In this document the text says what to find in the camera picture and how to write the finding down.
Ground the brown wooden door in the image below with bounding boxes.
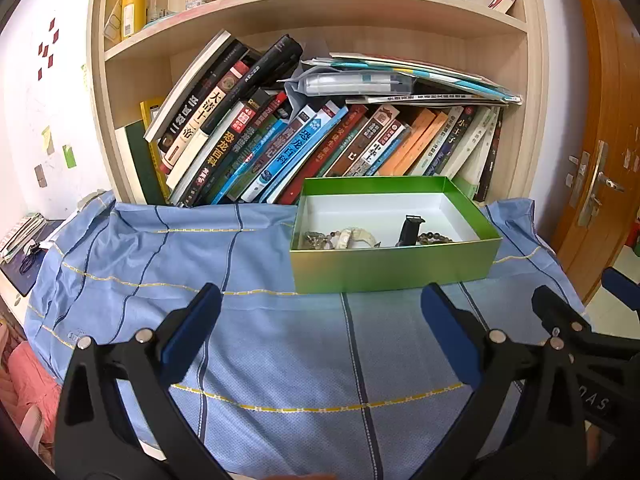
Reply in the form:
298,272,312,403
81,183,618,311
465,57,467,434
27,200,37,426
552,0,639,304

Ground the orange book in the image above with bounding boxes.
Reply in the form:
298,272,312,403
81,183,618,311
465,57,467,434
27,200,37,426
375,108,436,177

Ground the black watch strap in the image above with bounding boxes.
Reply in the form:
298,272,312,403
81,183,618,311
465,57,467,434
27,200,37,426
394,213,426,248

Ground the stack of magazines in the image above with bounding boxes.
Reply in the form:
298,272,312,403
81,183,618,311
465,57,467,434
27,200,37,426
283,52,523,107

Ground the white green book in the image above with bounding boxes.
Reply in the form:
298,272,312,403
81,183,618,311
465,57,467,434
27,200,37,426
454,107,501,198

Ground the pink crystal bead bracelet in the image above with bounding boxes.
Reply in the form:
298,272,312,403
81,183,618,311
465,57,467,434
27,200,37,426
300,228,346,252

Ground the silver door handle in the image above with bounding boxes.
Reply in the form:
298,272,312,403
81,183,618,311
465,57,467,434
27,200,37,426
568,140,625,228

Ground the green cardboard box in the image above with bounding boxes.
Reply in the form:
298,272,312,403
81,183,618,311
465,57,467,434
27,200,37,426
290,177,501,294

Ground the wooden bookshelf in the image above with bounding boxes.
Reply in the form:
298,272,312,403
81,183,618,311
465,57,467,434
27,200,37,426
87,0,548,203

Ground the black red book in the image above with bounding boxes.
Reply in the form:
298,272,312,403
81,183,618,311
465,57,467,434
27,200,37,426
474,110,504,203

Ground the yellow canister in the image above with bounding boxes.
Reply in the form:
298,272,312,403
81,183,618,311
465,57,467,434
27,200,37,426
122,0,146,39

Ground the brown wooden bead bracelet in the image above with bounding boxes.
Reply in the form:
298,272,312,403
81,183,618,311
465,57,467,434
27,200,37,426
416,231,457,246

